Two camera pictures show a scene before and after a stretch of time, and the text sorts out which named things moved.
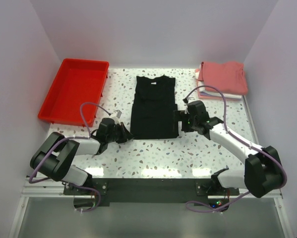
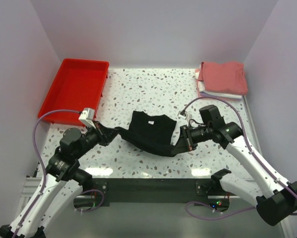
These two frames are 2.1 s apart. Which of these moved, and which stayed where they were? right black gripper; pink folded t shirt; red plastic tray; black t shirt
Moved: black t shirt; right black gripper
Stayed: red plastic tray; pink folded t shirt
